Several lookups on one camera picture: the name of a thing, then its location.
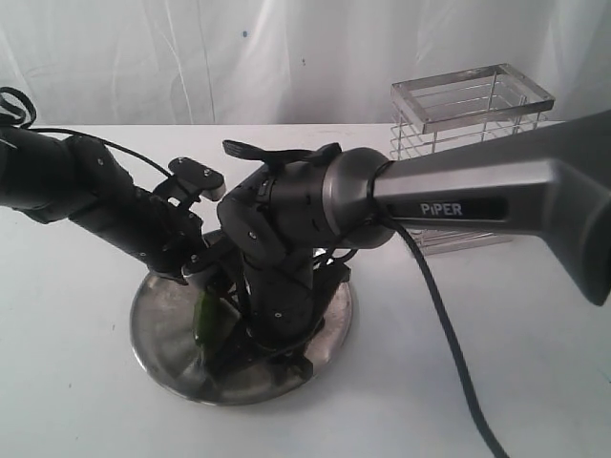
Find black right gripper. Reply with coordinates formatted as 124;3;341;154
209;257;350;382

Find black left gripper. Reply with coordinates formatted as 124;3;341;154
137;180;204;285

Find green cucumber with stem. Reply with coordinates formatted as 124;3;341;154
192;292;220;346

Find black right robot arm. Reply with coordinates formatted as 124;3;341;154
211;112;610;373

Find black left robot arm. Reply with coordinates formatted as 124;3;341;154
1;127;205;284

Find round stainless steel plate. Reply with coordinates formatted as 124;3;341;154
130;249;353;406

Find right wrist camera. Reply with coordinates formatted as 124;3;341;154
181;230;238;290

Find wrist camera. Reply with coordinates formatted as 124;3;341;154
168;157;226;201
181;230;238;290

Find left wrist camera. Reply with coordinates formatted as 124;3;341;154
168;157;226;201

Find dark right arm cable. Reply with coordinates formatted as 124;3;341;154
371;161;510;458

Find steel wire utensil rack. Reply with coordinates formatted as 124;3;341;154
390;64;557;259

